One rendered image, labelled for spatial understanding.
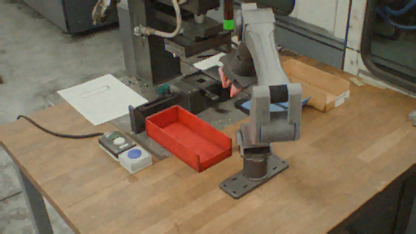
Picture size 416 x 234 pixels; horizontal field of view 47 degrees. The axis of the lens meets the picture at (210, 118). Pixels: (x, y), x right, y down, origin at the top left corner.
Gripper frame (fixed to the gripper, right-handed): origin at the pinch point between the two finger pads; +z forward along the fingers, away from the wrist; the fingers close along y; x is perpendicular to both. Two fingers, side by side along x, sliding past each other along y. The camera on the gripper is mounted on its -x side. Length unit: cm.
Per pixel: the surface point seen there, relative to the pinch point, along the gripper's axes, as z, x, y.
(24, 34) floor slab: 279, -65, 272
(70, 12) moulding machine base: 231, -94, 241
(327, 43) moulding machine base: 25, -71, 11
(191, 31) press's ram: 7.8, -9.0, 26.4
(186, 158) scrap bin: 16.8, 13.4, -5.4
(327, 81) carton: 15.8, -46.6, -5.7
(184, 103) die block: 26.1, -2.6, 14.1
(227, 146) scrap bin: 14.7, 1.9, -8.9
